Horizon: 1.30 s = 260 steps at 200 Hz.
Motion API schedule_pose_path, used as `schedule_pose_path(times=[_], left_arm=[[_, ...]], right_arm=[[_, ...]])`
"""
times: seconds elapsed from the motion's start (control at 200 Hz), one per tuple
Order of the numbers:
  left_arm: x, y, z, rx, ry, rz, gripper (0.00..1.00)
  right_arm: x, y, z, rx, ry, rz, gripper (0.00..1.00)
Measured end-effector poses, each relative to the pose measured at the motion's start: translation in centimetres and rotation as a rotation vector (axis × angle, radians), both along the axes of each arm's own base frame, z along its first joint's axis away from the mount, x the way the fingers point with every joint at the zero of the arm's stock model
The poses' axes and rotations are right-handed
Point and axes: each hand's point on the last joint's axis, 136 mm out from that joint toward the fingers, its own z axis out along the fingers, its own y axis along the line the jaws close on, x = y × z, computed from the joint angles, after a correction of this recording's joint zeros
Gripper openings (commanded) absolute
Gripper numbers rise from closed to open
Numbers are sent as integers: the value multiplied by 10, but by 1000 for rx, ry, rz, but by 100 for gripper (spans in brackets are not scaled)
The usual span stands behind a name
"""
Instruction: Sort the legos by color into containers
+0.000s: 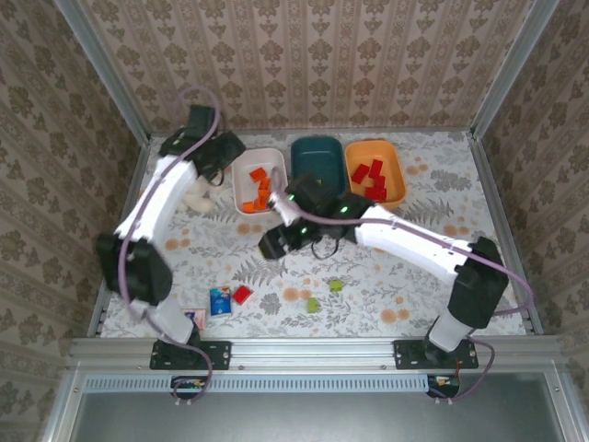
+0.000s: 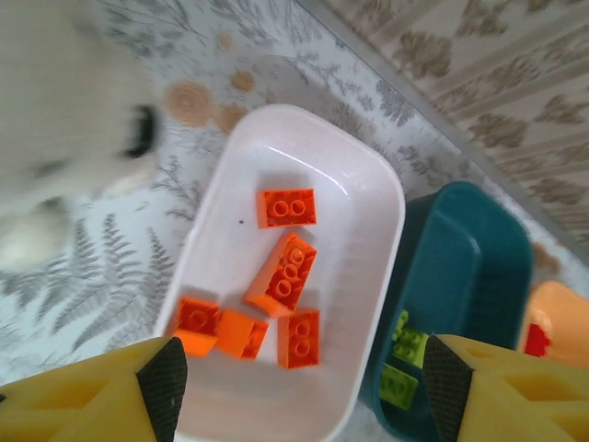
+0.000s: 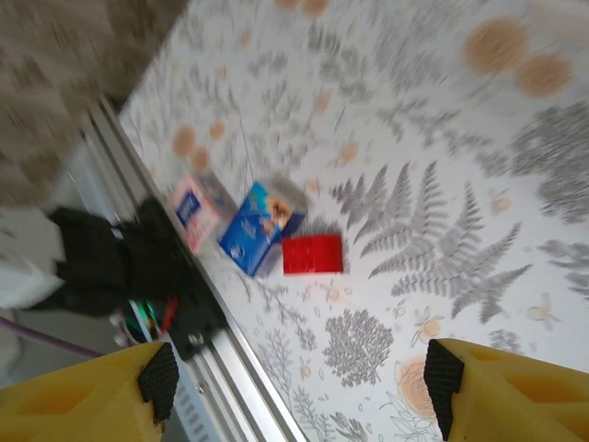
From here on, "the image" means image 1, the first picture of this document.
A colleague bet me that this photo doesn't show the white plastic container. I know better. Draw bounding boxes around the white plastic container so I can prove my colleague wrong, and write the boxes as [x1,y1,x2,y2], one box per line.
[231,147,289,216]

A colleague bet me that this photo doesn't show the dark teal plastic container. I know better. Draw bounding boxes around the dark teal plastic container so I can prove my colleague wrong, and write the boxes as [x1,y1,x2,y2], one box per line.
[289,135,347,194]

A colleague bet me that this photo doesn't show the white plush toy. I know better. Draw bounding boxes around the white plush toy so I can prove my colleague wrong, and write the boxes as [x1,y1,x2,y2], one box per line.
[178,172,217,214]

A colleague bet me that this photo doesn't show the blue tissue pack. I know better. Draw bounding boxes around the blue tissue pack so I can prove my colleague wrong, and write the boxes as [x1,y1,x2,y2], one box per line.
[209,286,232,317]

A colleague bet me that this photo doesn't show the orange plastic container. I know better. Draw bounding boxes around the orange plastic container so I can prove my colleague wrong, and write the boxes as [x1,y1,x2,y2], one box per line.
[343,139,409,212]

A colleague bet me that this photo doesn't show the pink paper pack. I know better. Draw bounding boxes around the pink paper pack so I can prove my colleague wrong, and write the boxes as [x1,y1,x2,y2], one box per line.
[183,307,208,330]

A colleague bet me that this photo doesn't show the floral print tablecloth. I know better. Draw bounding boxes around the floral print tablecloth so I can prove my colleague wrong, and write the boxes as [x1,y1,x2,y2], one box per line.
[98,131,530,340]

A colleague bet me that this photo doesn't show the small wiring connector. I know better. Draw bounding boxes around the small wiring connector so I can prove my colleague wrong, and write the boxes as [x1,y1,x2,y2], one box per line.
[426,373,461,397]
[170,375,207,391]

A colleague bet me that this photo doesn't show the grey metal panel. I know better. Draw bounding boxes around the grey metal panel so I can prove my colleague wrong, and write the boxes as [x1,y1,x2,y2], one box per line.
[68,390,567,442]

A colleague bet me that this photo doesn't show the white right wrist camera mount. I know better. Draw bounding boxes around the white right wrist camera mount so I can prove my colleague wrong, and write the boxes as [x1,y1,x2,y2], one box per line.
[269,192,295,227]

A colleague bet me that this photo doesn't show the thin black camera cable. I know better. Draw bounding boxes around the thin black camera cable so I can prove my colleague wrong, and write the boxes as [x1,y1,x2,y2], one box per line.
[310,232,342,262]

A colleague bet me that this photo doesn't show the aluminium front rail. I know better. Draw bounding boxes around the aluminium front rail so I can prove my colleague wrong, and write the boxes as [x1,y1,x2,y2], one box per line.
[67,337,579,372]

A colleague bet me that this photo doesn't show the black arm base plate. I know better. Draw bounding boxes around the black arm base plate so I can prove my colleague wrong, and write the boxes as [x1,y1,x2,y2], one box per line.
[149,339,232,371]
[394,339,479,371]

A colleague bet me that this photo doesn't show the grey slotted cable duct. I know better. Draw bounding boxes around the grey slotted cable duct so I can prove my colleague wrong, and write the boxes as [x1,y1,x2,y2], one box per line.
[84,373,437,394]

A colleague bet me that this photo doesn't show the aluminium frame post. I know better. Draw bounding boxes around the aluminium frame post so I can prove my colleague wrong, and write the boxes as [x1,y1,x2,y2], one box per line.
[53,0,152,145]
[469,0,560,139]

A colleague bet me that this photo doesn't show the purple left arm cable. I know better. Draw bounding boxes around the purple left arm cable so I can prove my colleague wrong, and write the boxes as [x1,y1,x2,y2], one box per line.
[117,86,223,409]

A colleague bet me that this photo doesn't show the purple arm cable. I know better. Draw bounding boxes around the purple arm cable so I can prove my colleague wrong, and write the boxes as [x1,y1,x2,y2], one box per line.
[270,165,537,406]
[117,86,223,409]

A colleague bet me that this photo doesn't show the aluminium side rail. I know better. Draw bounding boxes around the aluminium side rail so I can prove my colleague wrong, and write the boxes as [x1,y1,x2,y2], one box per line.
[86,135,152,338]
[468,132,544,336]

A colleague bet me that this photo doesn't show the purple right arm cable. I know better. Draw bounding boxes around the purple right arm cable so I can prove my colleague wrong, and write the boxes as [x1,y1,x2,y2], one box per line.
[270,165,537,406]

